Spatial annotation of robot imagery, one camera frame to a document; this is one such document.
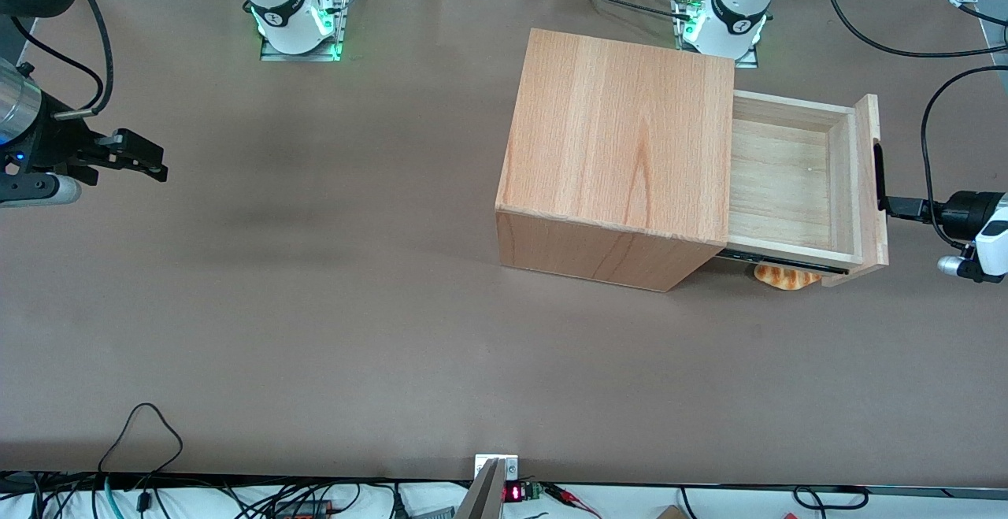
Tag wooden drawer with black handle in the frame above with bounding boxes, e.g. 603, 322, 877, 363
713, 90, 891, 288

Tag wooden cabinet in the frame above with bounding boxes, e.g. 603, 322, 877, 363
495, 28, 736, 293

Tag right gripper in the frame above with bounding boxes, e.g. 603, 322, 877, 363
0, 98, 169, 189

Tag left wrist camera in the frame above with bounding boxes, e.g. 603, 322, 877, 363
936, 254, 987, 284

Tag toy croissant bread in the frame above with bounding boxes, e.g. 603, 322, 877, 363
754, 264, 823, 291

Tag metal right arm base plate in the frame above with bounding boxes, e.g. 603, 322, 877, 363
260, 0, 352, 62

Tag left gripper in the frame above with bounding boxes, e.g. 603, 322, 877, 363
878, 191, 1008, 278

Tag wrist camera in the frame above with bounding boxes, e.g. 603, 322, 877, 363
936, 254, 987, 284
0, 175, 83, 208

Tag red clip leads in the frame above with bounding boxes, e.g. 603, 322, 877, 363
543, 483, 602, 518

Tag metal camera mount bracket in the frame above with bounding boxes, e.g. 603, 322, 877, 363
454, 454, 521, 519

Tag thin black looped cable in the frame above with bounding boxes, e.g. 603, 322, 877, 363
98, 402, 184, 477

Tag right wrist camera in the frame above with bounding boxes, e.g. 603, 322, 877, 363
0, 175, 83, 208

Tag black cable coil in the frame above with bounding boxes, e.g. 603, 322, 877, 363
791, 485, 872, 510

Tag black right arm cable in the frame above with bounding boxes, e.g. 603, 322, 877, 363
11, 0, 116, 120

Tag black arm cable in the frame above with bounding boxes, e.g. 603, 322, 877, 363
11, 0, 116, 120
821, 0, 1008, 228

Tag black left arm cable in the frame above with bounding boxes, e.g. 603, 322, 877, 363
821, 0, 1008, 228

